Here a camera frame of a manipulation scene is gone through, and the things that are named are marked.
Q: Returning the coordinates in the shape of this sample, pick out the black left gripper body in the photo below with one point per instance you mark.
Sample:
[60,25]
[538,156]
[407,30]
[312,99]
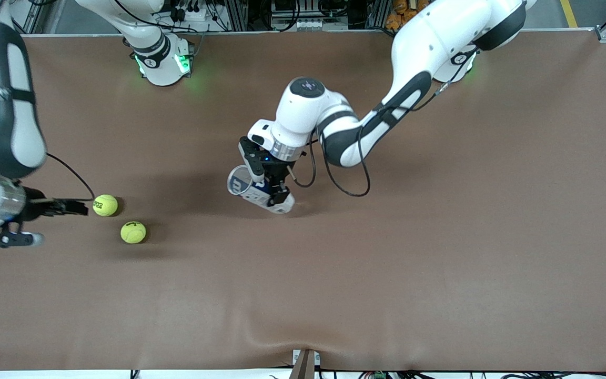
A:
[275,171]

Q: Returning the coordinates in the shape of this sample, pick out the green terminal connector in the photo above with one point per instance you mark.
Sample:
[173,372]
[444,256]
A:
[378,375]

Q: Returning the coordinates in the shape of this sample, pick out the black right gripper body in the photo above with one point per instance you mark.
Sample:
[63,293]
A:
[34,207]

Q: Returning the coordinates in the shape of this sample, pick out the white blue tennis ball can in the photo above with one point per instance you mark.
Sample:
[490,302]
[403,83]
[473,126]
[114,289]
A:
[250,196]

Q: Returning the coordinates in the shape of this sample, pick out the white power strip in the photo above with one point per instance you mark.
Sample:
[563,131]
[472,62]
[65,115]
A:
[192,15]

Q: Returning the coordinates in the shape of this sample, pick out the brown table cover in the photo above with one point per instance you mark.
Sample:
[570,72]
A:
[303,273]

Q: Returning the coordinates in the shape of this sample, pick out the aluminium frame post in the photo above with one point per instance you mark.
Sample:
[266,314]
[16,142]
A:
[376,13]
[235,15]

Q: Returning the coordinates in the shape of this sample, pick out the yellow tennis ball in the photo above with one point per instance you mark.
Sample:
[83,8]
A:
[106,206]
[133,232]

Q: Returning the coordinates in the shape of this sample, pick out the grey aluminium frame strut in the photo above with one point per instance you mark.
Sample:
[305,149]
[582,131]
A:
[33,18]

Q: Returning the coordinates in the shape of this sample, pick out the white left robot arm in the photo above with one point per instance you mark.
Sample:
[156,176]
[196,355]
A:
[413,52]

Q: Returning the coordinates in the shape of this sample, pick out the brown table edge bracket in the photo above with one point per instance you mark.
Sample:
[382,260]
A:
[304,368]

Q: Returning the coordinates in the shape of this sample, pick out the orange objects pile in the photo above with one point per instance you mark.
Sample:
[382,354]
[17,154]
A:
[403,13]

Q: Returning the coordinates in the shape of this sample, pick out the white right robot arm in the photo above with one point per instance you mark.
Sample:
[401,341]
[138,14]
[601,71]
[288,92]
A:
[8,131]

